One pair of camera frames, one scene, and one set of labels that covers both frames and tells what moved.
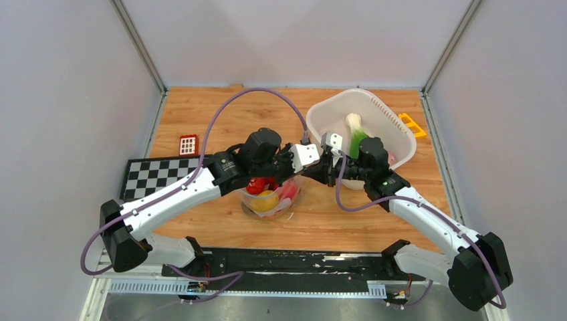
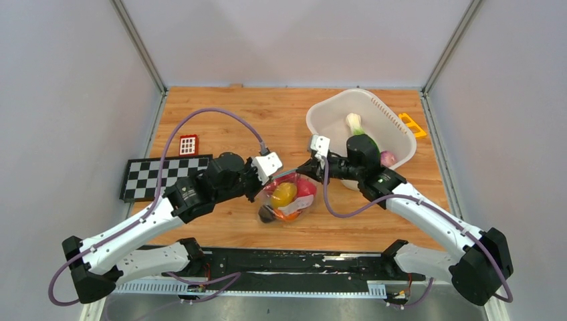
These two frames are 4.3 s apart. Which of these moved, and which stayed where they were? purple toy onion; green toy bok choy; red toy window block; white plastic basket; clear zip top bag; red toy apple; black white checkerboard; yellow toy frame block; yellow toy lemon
Moved: red toy apple; yellow toy lemon; clear zip top bag
Stayed: white plastic basket; green toy bok choy; yellow toy frame block; red toy window block; purple toy onion; black white checkerboard
